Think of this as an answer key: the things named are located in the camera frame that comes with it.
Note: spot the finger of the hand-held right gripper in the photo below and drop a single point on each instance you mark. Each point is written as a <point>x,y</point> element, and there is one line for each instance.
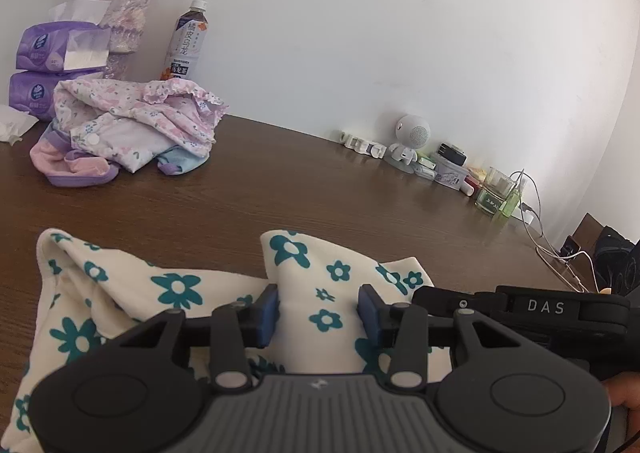
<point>545,308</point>

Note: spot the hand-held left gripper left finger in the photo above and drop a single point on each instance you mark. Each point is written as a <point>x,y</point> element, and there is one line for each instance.
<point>265,315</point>

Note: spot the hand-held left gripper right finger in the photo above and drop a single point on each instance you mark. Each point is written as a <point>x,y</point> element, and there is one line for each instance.
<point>369,315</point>

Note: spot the cream dress with teal flowers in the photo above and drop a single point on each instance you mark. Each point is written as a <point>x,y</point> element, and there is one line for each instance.
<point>150,293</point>

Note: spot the person's right hand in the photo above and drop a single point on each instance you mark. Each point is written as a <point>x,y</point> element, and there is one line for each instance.
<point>620,390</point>

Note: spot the black phone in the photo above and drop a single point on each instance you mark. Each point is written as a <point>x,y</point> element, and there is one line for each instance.
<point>570,247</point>

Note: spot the black bag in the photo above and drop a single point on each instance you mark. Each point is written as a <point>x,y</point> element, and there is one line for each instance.
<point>617,258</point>

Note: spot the brown wooden board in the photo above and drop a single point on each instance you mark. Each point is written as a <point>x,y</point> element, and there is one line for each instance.
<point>587,230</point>

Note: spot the white power adapter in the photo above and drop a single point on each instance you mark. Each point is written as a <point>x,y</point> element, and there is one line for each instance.
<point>529,214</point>

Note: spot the small green bottle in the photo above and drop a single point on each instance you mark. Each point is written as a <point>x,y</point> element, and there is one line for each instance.
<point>512,203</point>

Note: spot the glass cup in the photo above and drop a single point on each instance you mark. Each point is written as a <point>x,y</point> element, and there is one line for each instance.
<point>495,195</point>

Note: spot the red and white tube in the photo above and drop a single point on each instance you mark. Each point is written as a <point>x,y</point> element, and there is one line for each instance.
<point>470,185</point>

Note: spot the yellow packet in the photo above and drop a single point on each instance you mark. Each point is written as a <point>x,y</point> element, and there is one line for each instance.
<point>477,174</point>

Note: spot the clear plastic box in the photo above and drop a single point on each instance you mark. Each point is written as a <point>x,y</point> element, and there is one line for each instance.
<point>424,172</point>

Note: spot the grey tin box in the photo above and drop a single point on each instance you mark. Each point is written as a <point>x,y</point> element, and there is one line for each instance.
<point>449,175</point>

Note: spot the green tissue packet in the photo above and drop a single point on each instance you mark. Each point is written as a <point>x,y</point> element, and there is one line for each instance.
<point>427,161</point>

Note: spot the light blue garment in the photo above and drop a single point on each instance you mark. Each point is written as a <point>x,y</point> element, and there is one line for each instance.
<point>182,163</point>

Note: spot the black charger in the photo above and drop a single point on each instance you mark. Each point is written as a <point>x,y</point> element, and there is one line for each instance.
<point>452,154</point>

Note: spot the white robot speaker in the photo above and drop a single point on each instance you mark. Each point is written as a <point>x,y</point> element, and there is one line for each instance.
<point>412,133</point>

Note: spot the pink floral garment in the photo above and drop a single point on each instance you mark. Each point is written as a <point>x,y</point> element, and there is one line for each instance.
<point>150,113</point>

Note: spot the pink and purple garment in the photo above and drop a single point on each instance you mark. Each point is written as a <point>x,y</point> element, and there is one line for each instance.
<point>75,168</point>

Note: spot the tea bottle with white cap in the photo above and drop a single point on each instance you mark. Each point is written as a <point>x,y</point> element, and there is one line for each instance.
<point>185,45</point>

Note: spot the crumpled white tissue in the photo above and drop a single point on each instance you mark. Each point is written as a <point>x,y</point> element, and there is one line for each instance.
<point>15,125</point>

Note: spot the closed purple tissue pack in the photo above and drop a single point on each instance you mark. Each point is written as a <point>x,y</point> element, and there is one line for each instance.
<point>35,93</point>

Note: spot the purple textured vase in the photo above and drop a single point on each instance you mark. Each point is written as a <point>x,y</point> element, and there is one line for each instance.
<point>122,13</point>

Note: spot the open purple tissue pack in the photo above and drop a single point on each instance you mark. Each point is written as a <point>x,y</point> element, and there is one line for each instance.
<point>55,45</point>

